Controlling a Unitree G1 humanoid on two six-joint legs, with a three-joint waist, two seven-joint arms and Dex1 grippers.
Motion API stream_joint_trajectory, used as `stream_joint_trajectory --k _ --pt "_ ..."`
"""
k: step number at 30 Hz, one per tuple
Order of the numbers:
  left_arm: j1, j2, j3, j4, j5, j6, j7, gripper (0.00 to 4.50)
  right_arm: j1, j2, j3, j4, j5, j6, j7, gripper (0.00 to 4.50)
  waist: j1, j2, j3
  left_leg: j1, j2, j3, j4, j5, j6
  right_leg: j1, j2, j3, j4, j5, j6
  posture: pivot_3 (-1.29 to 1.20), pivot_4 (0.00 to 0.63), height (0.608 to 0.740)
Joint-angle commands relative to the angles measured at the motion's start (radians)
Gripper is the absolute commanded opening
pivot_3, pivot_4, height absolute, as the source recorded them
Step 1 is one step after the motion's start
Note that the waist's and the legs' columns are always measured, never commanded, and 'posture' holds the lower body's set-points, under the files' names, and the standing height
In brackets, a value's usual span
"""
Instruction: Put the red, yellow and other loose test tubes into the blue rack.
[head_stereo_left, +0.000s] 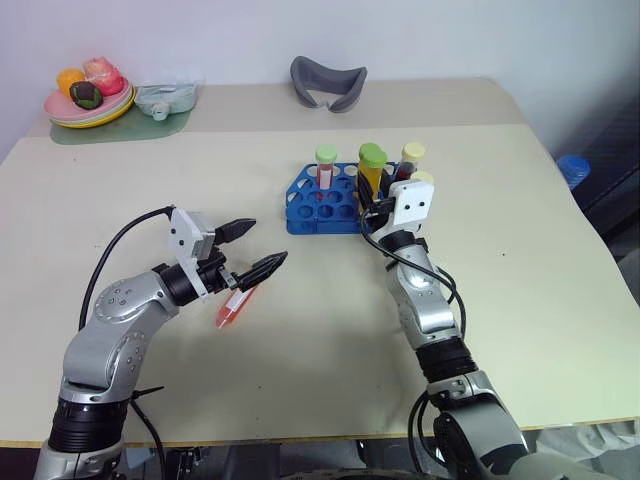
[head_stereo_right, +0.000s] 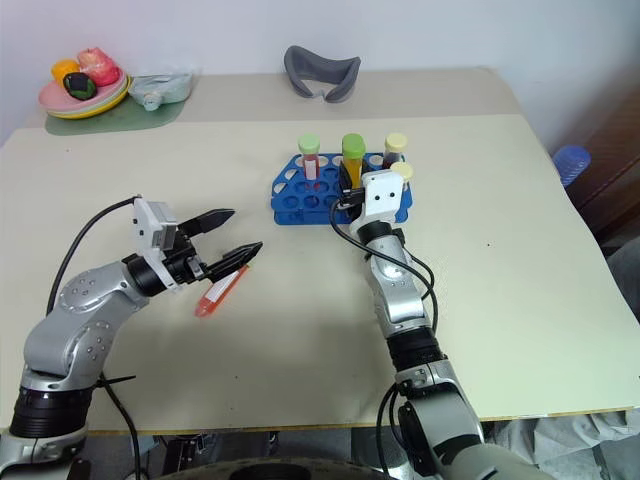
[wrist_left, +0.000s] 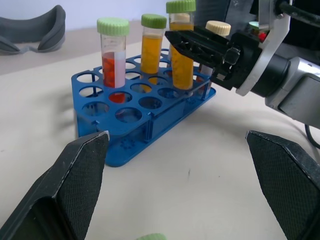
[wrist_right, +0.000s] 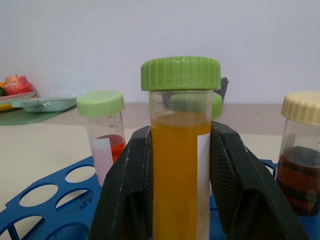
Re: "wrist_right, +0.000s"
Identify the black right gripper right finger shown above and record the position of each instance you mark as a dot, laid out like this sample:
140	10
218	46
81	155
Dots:
247	185

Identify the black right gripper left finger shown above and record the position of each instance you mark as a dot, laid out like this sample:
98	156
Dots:
122	190

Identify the yellow liquid test tube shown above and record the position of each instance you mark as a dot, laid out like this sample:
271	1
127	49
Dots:
177	150

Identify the red liquid test tube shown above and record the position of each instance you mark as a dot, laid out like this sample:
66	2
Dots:
110	135

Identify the dark liquid cream-capped test tube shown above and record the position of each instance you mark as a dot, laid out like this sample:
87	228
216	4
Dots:
300	160

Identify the blue test tube rack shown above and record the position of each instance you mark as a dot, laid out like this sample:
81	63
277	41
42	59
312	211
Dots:
50	195

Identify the green-capped test tube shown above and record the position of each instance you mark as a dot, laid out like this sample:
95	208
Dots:
217	106

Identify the grey clip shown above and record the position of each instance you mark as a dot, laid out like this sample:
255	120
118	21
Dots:
224	87

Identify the light green tray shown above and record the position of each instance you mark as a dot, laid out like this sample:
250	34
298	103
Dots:
45	104

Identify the green mat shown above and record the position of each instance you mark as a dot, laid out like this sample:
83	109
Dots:
27	117

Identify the pink plate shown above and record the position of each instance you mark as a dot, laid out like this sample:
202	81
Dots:
15	97

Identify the red apple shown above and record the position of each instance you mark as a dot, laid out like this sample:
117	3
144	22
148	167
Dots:
18	85

